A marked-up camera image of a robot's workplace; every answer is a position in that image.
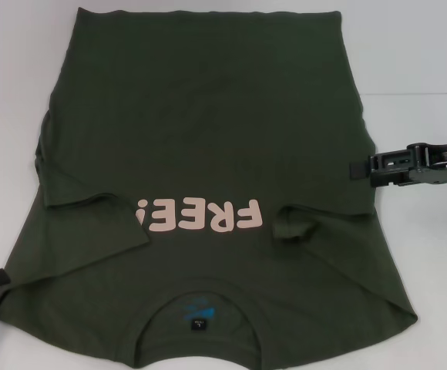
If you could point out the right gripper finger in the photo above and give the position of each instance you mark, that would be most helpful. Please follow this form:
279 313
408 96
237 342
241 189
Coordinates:
362 170

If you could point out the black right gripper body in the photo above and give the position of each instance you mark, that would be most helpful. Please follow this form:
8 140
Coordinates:
435 165

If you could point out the dark green FREE! t-shirt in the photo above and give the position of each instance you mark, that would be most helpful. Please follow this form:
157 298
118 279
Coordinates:
216 115

